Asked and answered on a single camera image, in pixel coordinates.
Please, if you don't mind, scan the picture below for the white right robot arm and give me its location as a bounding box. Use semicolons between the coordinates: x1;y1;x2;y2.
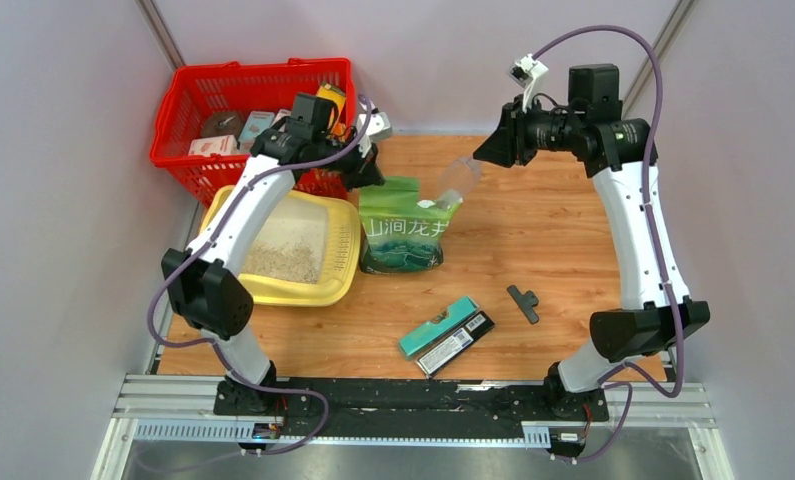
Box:
473;56;710;419

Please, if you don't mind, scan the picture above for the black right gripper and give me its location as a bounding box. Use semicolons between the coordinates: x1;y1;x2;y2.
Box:
475;94;584;168

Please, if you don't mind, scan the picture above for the aluminium frame rail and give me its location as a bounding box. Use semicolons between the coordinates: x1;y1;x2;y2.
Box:
599;0;698;119

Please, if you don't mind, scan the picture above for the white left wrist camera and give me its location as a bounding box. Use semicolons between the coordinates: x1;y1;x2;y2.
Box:
356;105;393;158

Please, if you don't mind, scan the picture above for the clear plastic litter scoop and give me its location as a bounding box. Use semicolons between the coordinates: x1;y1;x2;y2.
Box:
434;157;482;210

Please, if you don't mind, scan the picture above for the teal small box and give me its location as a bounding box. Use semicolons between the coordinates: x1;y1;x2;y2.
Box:
238;110;276;154

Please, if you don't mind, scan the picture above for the green cat litter bag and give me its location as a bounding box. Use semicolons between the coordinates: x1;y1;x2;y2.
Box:
358;176;463;274

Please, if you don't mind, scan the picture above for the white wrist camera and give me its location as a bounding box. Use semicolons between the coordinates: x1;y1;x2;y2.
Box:
508;54;549;113
356;105;393;158

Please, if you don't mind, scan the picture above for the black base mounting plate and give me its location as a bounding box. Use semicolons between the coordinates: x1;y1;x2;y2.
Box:
213;377;609;440

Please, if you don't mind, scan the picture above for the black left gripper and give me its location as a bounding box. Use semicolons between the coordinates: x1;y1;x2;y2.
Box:
312;129;385;194

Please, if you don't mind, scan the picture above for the black RAM stick package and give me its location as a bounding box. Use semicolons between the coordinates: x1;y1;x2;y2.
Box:
415;311;496;379

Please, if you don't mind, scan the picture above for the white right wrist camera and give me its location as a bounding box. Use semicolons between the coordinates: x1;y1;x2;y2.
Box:
508;54;549;113

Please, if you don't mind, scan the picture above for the yellow green sponge pack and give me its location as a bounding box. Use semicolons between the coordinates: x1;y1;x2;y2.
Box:
316;82;347;136

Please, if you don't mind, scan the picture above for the teal spirit level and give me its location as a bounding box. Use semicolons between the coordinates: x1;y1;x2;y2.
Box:
398;296;479;360

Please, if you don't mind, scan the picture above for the red plastic shopping basket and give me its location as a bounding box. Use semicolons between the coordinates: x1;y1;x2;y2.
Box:
149;57;355;206

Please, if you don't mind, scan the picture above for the white red small box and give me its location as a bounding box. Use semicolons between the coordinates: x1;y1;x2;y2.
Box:
188;135;239;157

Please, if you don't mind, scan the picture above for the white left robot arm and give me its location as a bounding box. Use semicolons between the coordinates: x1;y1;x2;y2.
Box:
147;93;392;415

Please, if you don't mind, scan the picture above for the yellow litter box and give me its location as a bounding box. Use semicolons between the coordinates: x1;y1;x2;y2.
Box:
203;190;361;307

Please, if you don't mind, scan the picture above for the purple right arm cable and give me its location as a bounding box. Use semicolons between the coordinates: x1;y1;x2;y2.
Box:
532;25;688;465

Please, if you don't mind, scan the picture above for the black bag sealing clip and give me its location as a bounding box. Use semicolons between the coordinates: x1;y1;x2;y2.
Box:
507;285;540;325

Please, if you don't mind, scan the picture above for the brown round lid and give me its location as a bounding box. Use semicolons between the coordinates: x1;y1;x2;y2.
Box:
200;110;245;138

